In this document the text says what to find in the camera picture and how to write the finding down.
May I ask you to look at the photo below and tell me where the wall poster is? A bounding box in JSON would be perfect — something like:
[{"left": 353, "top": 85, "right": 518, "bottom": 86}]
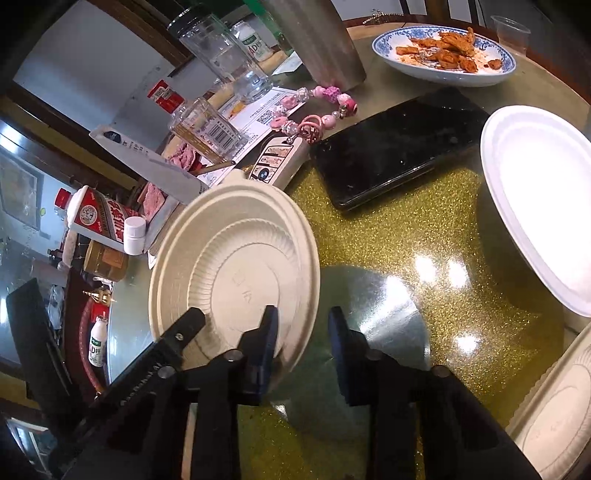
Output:
[{"left": 0, "top": 152, "right": 42, "bottom": 232}]

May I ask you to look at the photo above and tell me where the black phone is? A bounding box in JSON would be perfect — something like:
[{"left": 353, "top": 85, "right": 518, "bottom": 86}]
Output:
[{"left": 308, "top": 87, "right": 491, "bottom": 212}]

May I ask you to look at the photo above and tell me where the large beige ribbed bowl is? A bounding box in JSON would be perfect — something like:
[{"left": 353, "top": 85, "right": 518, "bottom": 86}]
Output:
[{"left": 148, "top": 181, "right": 321, "bottom": 386}]

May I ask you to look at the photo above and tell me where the white pill bottle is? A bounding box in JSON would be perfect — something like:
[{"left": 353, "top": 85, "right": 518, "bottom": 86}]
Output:
[{"left": 122, "top": 216, "right": 149, "bottom": 254}]

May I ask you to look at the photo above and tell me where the white plate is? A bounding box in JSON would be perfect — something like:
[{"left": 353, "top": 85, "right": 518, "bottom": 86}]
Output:
[{"left": 480, "top": 105, "right": 591, "bottom": 319}]

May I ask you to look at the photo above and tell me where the pink cloth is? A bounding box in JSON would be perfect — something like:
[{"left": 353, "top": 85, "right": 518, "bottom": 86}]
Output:
[{"left": 139, "top": 143, "right": 208, "bottom": 221}]

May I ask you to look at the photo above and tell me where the small white drink bottle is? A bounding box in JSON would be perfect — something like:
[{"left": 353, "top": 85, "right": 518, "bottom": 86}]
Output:
[
  {"left": 89, "top": 316, "right": 109, "bottom": 368},
  {"left": 231, "top": 21, "right": 274, "bottom": 63}
]

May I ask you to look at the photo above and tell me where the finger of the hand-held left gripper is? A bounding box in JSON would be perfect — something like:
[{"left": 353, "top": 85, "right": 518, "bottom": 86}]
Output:
[
  {"left": 6, "top": 277, "right": 83, "bottom": 431},
  {"left": 148, "top": 308, "right": 207, "bottom": 371}
]

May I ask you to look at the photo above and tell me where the white car key case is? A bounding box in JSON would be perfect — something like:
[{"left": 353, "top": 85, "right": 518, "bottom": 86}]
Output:
[{"left": 247, "top": 134, "right": 311, "bottom": 190}]

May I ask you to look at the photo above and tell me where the printed white paper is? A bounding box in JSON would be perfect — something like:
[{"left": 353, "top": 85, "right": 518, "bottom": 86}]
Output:
[{"left": 217, "top": 85, "right": 301, "bottom": 139}]

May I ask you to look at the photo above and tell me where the pink bead keychain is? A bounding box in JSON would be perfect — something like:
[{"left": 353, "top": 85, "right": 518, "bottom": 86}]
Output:
[{"left": 270, "top": 85, "right": 361, "bottom": 139}]

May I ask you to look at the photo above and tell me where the steel thermos flask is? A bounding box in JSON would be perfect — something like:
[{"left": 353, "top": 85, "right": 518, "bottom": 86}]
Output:
[{"left": 261, "top": 0, "right": 368, "bottom": 90}]

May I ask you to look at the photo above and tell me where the white retail package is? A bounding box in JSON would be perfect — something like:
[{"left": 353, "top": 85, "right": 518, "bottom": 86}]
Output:
[{"left": 90, "top": 126, "right": 209, "bottom": 205}]

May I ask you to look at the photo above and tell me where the white liquor bottle red cap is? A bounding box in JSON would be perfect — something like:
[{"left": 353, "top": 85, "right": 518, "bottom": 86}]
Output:
[{"left": 54, "top": 185, "right": 141, "bottom": 252}]

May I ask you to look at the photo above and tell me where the clear jar black lid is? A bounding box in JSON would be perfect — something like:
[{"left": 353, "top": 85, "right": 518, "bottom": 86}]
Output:
[{"left": 166, "top": 11, "right": 274, "bottom": 104}]

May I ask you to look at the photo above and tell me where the wooden chair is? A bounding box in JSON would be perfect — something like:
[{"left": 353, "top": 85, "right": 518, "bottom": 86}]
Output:
[{"left": 399, "top": 0, "right": 483, "bottom": 26}]

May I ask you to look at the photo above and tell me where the blue rimmed plate with food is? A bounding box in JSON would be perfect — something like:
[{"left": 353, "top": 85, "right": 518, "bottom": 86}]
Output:
[{"left": 372, "top": 25, "right": 518, "bottom": 88}]

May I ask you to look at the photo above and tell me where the small beige ribbed bowl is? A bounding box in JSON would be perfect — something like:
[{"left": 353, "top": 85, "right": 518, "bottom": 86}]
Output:
[{"left": 505, "top": 318, "right": 591, "bottom": 480}]

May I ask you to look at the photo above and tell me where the amber jar gold lid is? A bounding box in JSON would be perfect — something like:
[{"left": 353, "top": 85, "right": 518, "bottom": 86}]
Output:
[{"left": 83, "top": 240, "right": 130, "bottom": 283}]

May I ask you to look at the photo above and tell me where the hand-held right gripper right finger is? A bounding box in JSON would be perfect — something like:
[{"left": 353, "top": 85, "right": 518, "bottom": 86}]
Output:
[{"left": 328, "top": 306, "right": 542, "bottom": 480}]

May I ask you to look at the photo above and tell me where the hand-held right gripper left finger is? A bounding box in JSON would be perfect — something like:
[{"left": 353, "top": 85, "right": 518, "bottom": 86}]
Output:
[{"left": 139, "top": 305, "right": 280, "bottom": 480}]

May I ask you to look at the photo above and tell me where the green plastic bottle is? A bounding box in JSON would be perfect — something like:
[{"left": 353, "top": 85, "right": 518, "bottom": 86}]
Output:
[{"left": 240, "top": 0, "right": 296, "bottom": 54}]

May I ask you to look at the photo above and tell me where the gold glitter round mat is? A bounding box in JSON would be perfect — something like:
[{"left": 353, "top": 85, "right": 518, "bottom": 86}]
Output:
[{"left": 233, "top": 152, "right": 583, "bottom": 480}]

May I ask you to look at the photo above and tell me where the clear plastic cup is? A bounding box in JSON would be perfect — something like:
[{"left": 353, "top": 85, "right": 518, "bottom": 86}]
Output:
[{"left": 490, "top": 15, "right": 532, "bottom": 58}]

